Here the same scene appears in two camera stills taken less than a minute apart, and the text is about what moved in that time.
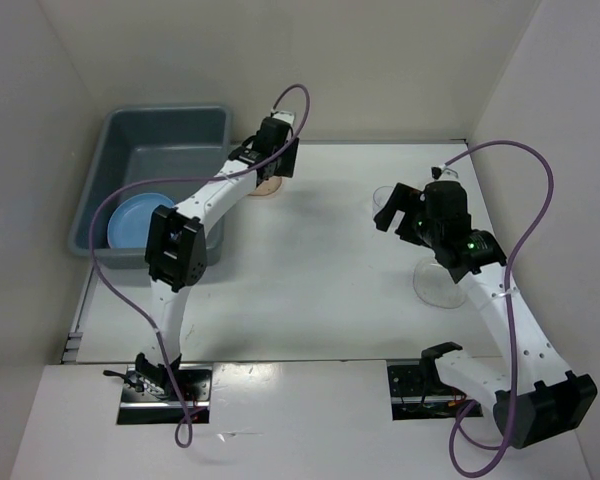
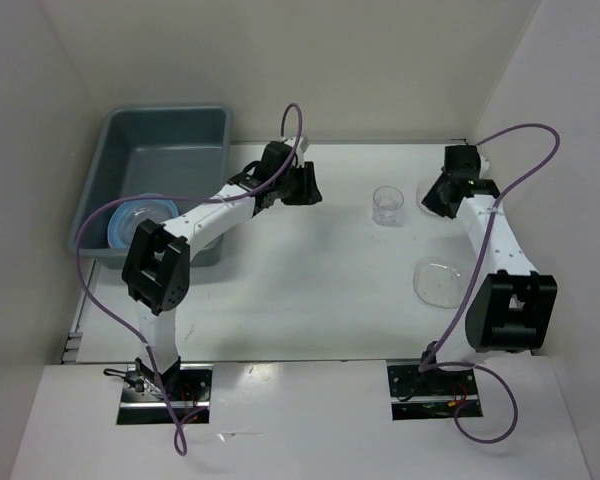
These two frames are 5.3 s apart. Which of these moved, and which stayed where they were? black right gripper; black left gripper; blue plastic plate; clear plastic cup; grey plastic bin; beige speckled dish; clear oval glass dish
Moved: black left gripper; black right gripper; beige speckled dish
Stayed: clear oval glass dish; blue plastic plate; grey plastic bin; clear plastic cup
